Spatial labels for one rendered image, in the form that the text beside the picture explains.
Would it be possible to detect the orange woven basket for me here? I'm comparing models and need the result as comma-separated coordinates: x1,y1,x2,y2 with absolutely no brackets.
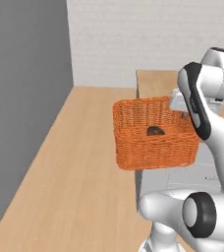
112,95,201,171

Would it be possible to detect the brown bread loaf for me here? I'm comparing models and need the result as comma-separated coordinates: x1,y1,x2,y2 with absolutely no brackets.
145,125,166,137

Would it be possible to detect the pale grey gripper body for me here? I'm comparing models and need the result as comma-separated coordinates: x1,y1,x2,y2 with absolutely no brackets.
168,88,193,115

